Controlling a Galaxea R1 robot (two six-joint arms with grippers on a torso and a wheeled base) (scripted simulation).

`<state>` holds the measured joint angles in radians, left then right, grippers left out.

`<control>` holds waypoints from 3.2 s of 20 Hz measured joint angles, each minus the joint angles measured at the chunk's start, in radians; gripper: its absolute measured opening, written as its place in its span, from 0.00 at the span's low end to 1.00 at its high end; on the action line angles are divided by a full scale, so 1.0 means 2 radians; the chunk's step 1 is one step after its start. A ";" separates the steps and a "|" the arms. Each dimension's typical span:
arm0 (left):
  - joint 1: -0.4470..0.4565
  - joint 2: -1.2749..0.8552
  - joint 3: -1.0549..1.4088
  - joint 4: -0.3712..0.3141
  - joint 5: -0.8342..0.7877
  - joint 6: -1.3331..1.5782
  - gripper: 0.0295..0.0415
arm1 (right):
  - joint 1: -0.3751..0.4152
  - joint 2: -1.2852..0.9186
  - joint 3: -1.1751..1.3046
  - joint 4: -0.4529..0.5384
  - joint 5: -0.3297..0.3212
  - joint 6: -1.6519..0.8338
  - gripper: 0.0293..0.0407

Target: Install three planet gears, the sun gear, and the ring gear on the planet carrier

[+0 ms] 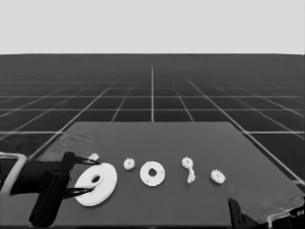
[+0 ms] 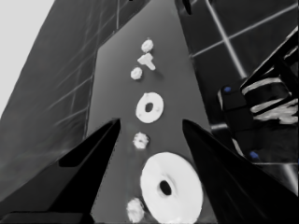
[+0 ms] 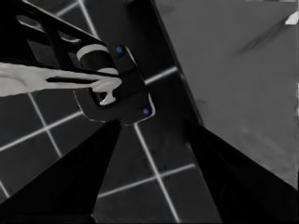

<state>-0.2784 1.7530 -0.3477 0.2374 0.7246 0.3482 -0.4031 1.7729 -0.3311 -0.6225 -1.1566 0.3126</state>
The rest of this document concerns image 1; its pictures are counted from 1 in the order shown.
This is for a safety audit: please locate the large thick white disc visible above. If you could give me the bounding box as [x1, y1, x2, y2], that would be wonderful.
[74, 162, 118, 208]

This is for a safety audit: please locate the larger white gear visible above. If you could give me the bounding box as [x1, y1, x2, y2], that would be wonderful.
[210, 168, 227, 185]

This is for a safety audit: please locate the small white T-shaped piece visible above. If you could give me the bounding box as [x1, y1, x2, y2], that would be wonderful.
[186, 166, 196, 184]

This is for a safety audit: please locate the white round carrier with pins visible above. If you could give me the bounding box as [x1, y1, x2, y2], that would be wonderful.
[139, 160, 167, 188]

